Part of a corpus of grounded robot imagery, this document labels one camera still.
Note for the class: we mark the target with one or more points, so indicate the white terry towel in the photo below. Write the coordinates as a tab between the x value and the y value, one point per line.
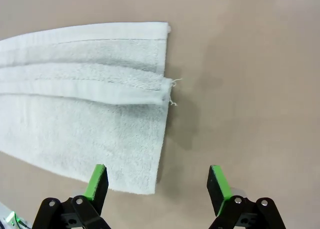
75	126

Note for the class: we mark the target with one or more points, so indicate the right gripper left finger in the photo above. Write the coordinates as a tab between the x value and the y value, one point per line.
96	189

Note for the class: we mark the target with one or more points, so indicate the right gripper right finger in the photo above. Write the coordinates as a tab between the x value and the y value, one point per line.
220	189

